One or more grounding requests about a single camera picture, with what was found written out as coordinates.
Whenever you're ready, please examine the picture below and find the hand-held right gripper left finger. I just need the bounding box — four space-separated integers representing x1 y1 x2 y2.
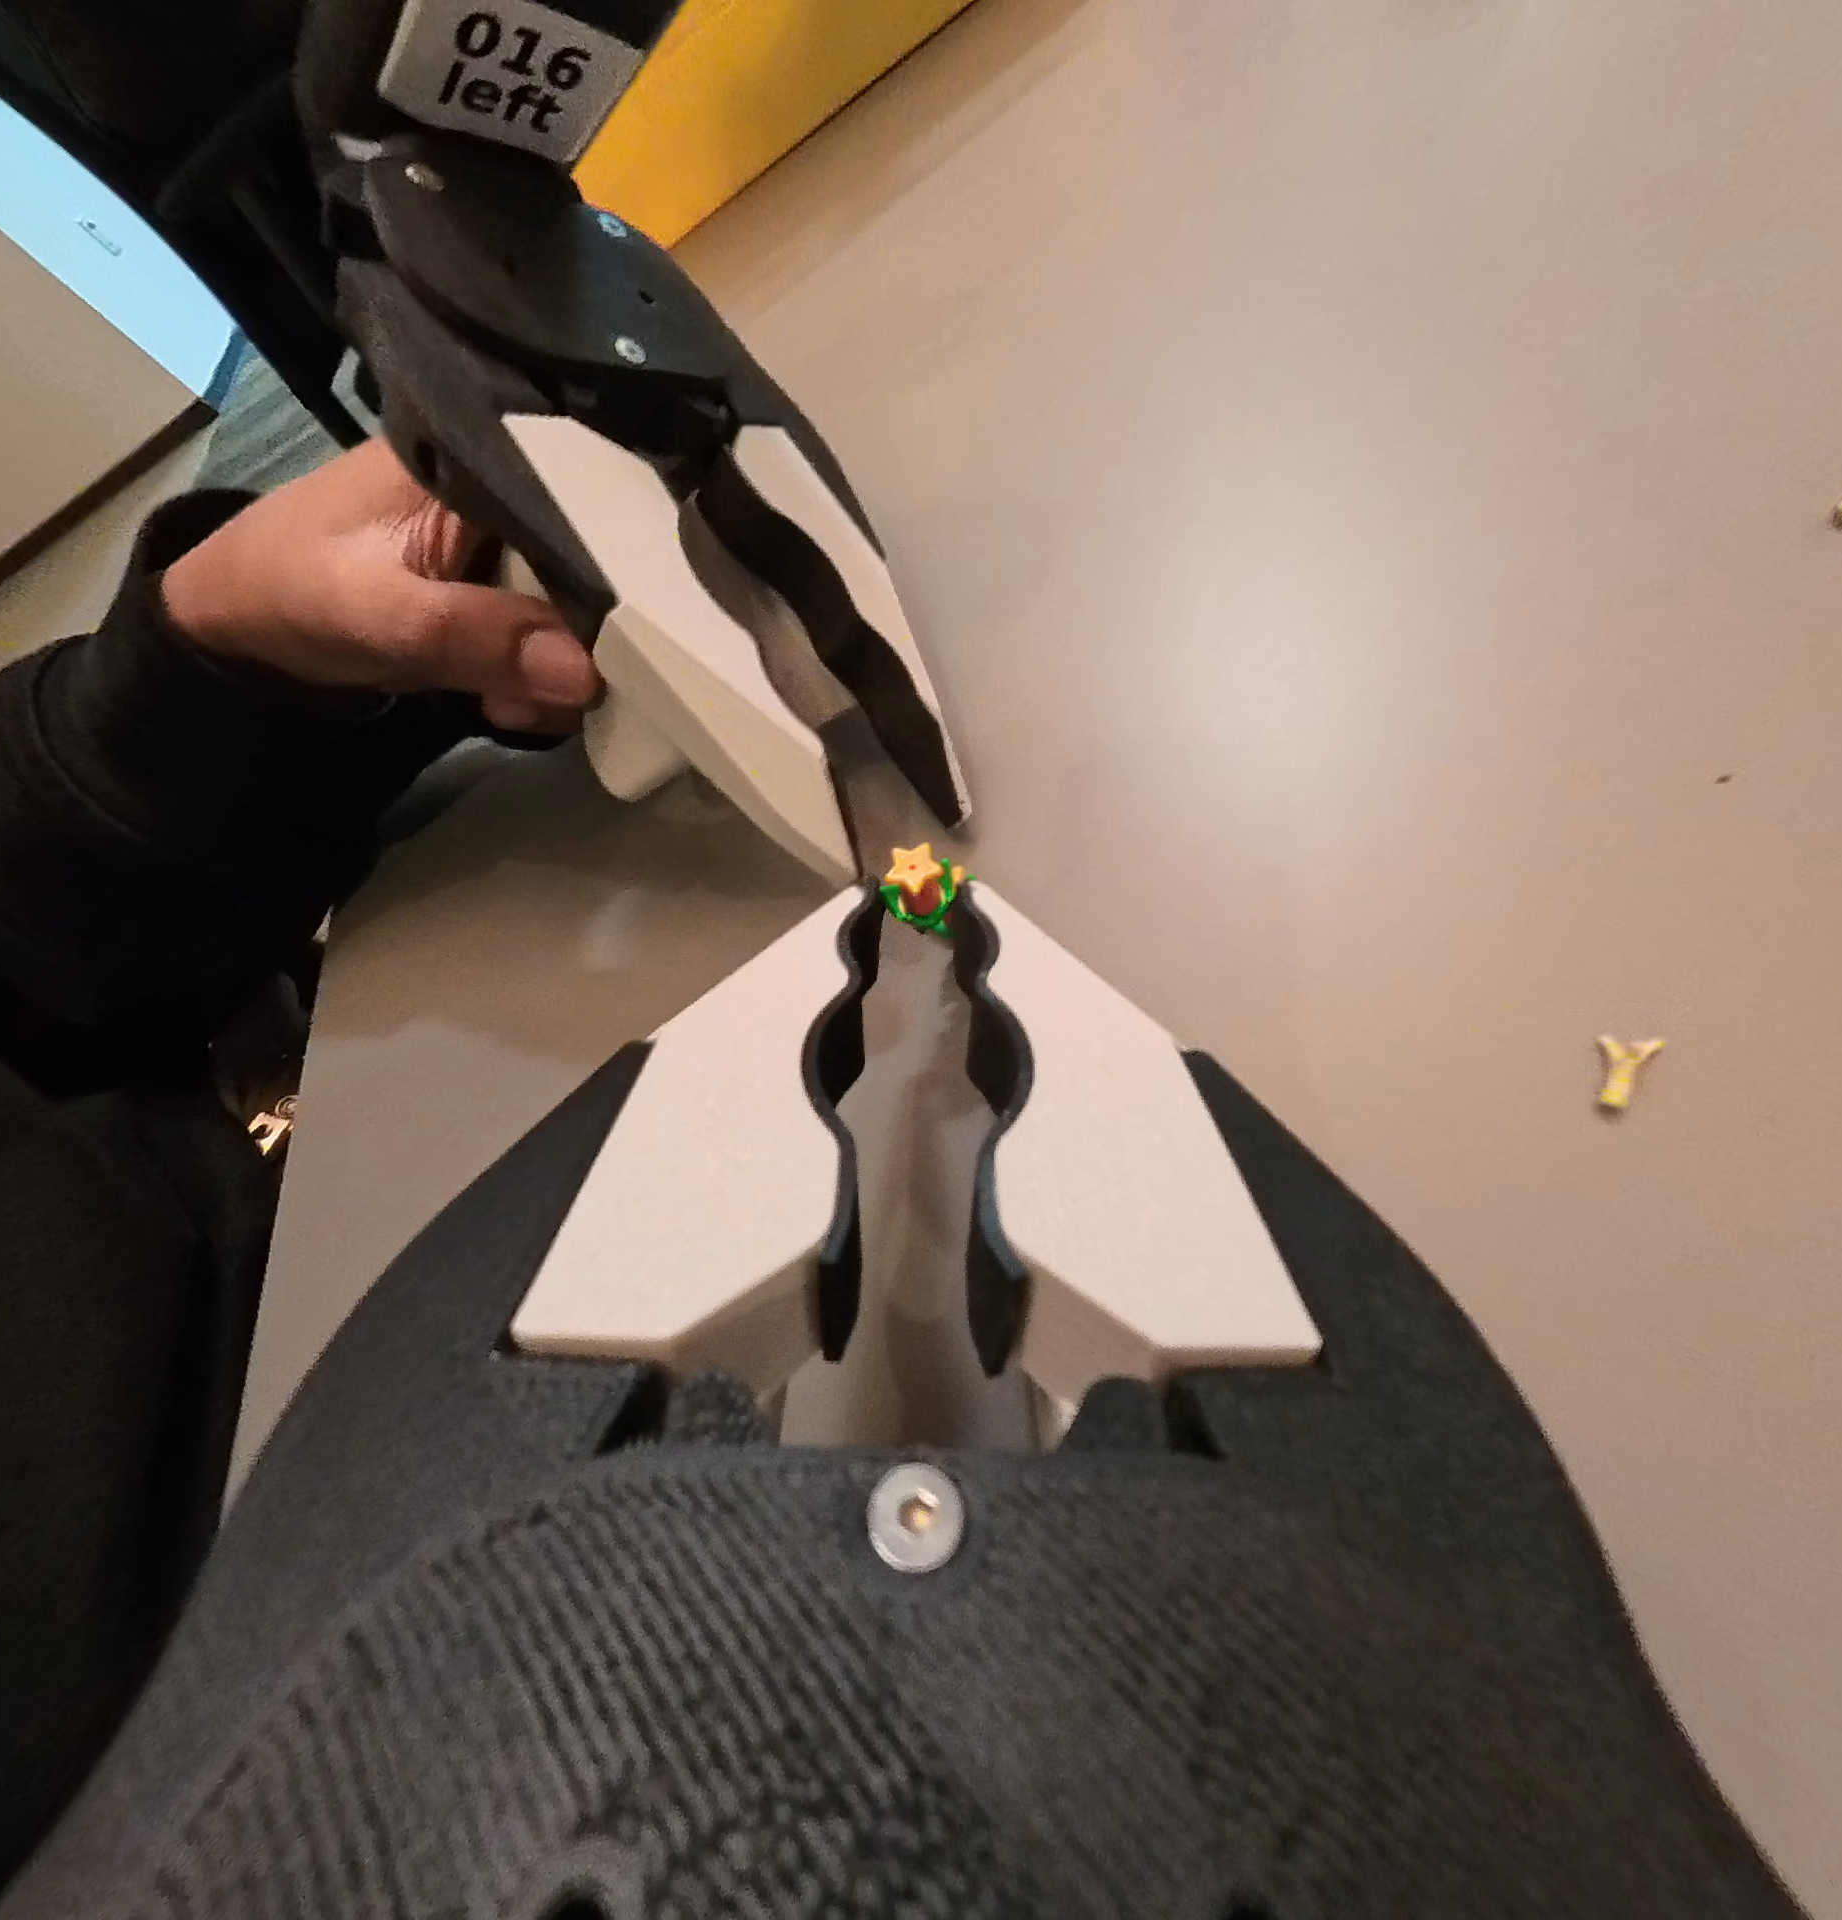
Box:
510 883 884 1398

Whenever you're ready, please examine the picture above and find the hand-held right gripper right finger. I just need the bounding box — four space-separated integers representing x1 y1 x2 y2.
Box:
952 883 1325 1425

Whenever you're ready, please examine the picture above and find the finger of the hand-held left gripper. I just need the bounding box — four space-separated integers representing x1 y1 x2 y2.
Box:
501 412 865 887
701 420 975 834

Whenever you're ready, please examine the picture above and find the person's left forearm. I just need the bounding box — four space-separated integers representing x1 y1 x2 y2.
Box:
0 486 489 1084

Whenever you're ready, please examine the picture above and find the person's left hand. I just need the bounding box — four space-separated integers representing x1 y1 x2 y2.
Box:
160 441 610 737

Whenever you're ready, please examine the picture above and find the yellow storage bin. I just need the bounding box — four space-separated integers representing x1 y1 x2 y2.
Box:
576 0 983 249

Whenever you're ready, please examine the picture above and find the black jacket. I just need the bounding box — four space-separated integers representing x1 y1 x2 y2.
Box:
0 1036 323 1907

